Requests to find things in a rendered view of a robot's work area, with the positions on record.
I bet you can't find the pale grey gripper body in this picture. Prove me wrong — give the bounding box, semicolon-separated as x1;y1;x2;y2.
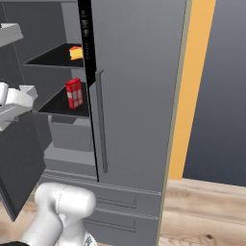
18;84;39;101

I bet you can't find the black fridge shelf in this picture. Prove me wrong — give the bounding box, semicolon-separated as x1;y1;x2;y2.
23;42;86;70
37;81;91;120

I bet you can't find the pale grey door bin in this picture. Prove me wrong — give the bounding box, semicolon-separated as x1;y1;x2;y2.
0;22;25;49

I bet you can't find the dark grey open fridge door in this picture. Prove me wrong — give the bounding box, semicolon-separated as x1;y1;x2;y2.
0;39;48;223

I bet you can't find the grey fridge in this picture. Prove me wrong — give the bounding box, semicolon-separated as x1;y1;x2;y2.
0;0;193;246

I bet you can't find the grey closed fridge door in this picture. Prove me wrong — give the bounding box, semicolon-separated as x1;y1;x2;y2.
77;0;188;194

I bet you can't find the beige fridge side panel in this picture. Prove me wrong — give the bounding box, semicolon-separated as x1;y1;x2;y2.
156;0;193;246

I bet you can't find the red carton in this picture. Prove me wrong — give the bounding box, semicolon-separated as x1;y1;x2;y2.
64;77;85;111

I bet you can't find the yellow cheese wedge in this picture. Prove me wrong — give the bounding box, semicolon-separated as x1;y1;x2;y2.
68;45;84;62

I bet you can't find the grey crisper drawer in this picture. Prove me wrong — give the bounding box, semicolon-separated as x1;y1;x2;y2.
47;114;96;154

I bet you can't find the grey freezer drawer front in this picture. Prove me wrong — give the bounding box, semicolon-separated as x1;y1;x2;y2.
81;207;160;246
40;172;163;221

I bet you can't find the long grey door handle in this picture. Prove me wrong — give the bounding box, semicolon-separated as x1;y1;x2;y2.
94;68;110;174

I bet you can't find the grey freezer drawer handle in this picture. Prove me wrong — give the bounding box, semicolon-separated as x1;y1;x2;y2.
95;195;138;209
84;218;137;234

